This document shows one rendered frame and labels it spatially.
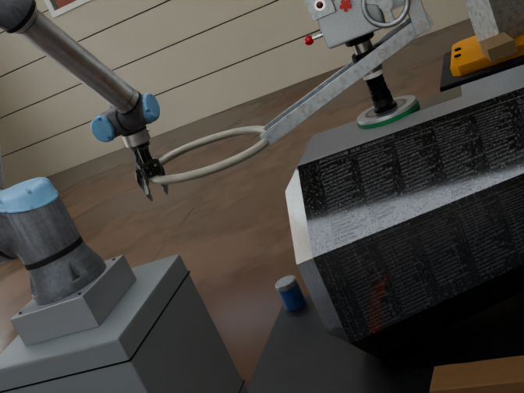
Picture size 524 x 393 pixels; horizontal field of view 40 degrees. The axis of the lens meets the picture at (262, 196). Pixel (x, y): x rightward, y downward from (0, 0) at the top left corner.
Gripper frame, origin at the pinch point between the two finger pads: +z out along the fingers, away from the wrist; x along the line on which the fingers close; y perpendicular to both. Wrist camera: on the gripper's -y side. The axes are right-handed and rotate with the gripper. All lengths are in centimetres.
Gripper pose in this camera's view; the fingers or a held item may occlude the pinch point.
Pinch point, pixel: (157, 194)
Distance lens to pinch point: 259.6
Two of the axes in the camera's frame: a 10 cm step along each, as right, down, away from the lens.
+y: 3.8, 2.0, -9.1
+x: 8.8, -4.0, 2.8
